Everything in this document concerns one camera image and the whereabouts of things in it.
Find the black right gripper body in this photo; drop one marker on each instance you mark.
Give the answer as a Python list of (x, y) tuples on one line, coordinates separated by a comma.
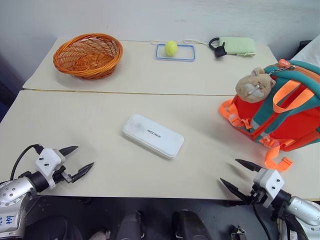
[(257, 196)]

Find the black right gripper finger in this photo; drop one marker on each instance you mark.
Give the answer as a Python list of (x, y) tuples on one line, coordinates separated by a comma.
[(250, 165), (235, 188)]

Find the yellow tennis ball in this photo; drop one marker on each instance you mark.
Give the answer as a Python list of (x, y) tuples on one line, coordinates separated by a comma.
[(171, 48)]

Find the small dark metal bracket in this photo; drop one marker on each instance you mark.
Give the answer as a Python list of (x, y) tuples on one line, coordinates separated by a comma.
[(237, 232)]

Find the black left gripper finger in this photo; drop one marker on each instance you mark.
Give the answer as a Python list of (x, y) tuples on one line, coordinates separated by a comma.
[(82, 171), (68, 150)]

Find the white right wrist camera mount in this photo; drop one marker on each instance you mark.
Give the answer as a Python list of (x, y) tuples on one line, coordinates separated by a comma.
[(270, 182)]

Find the white rectangular case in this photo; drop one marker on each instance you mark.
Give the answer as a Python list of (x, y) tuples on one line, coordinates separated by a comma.
[(153, 136)]

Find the orange zipper pull tag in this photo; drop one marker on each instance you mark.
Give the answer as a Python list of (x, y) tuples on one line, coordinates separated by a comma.
[(284, 63)]

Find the large dark rounded shape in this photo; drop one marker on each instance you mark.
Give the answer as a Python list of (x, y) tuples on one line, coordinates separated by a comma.
[(53, 220)]

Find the clear blue-rimmed container lid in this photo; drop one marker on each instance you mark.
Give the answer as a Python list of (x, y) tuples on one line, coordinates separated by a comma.
[(186, 56)]

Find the orange wicker basket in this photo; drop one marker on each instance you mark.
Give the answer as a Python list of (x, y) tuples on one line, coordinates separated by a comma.
[(87, 56)]

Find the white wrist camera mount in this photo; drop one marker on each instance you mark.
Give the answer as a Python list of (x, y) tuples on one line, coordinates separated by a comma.
[(47, 162), (270, 182)]

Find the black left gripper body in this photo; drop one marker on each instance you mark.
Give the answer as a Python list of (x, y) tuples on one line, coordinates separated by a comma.
[(61, 175)]

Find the light green fabric pouch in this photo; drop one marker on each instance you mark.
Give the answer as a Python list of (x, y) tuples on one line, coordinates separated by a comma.
[(238, 46)]

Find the black object beside table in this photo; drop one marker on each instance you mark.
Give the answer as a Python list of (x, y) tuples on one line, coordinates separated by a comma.
[(304, 46)]

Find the orange and teal backpack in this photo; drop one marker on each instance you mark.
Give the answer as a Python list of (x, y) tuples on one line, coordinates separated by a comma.
[(287, 125)]

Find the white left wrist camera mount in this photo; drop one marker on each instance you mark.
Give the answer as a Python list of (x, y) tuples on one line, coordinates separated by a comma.
[(47, 162)]

